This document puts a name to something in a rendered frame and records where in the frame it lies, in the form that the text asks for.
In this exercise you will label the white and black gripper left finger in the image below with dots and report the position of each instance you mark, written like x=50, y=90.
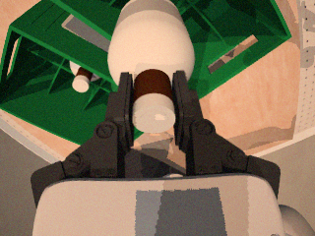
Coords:
x=104, y=152

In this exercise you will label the green crate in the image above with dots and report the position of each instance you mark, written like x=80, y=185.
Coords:
x=27, y=91
x=233, y=21

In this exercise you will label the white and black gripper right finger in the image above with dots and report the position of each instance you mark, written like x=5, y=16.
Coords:
x=210, y=151

